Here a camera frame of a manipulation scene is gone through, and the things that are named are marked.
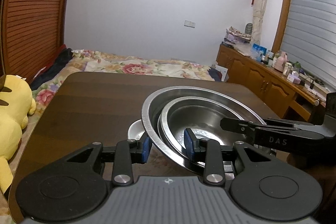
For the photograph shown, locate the pink thermos bottle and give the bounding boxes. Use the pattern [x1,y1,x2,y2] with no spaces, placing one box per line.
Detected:
[274,52,288,73]

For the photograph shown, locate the floral plate back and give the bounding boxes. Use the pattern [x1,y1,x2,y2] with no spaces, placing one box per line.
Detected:
[127,119,145,140]

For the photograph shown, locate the white wall switch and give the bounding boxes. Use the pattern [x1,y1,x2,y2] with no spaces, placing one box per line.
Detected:
[184,20,195,28]

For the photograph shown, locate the white paper bag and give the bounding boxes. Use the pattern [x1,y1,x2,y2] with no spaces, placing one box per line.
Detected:
[215,65,228,82]

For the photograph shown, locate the blue picture box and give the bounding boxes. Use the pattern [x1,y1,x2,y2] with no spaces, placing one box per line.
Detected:
[251,43,267,62]

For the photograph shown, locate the wooden sideboard cabinet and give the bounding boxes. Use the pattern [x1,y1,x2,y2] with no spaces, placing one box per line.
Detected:
[217,44,325,124]

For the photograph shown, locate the yellow Pikachu plush toy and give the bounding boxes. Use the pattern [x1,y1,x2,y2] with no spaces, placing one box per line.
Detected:
[1,75,37,194]

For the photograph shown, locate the grey window blind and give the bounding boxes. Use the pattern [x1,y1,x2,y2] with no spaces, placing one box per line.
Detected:
[281,0,335,88]

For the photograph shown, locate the large steel bowl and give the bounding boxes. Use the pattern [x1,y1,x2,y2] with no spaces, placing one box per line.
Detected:
[141,86,265,175]

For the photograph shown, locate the stack of folded fabrics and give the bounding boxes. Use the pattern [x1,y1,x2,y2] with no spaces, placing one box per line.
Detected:
[224,27,252,45]

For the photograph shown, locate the floral bed blanket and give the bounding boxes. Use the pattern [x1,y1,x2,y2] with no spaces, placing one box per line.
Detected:
[0,49,216,224]

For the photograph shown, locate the wooden louvered wardrobe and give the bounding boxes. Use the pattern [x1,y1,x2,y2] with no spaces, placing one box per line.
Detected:
[1,0,67,82]

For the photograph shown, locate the dark clothes on bed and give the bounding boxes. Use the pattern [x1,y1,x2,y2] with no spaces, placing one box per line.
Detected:
[30,45,73,90]

